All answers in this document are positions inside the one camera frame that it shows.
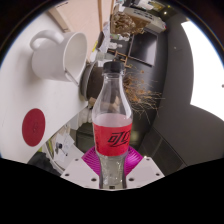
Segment black wall screen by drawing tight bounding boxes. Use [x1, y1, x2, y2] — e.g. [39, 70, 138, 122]
[127, 28, 159, 67]

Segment white cabinet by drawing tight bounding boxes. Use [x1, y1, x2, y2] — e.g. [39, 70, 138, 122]
[122, 5, 166, 33]

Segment dark round plant saucer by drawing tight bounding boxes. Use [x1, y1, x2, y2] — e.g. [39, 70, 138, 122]
[78, 61, 95, 100]

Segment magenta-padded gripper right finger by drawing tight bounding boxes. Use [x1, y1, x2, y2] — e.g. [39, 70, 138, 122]
[124, 145, 165, 190]

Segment crumpled printed paper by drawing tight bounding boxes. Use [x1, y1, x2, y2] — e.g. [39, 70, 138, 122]
[97, 22, 112, 55]

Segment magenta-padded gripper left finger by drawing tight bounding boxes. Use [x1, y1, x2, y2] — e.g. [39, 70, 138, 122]
[60, 146, 101, 191]

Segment flat round red coaster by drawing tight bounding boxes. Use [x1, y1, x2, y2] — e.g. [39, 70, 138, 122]
[21, 107, 47, 148]

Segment long ceiling light panel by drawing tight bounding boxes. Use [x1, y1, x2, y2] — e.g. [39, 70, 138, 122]
[181, 20, 224, 122]

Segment brown carved wooden sculpture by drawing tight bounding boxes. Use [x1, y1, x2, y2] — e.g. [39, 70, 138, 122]
[109, 11, 151, 36]

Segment clear red-labelled drink bottle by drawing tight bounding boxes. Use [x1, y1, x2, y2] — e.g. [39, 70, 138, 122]
[91, 60, 134, 191]

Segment white ceramic mug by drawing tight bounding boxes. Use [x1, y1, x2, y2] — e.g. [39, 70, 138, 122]
[29, 29, 89, 85]

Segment dried plant in dark pot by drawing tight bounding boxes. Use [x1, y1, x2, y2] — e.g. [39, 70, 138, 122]
[81, 60, 165, 125]

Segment stack of papers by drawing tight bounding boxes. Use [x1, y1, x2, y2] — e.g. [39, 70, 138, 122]
[45, 130, 85, 165]

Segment wooden easel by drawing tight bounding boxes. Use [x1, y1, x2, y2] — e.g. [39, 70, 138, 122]
[107, 49, 135, 70]

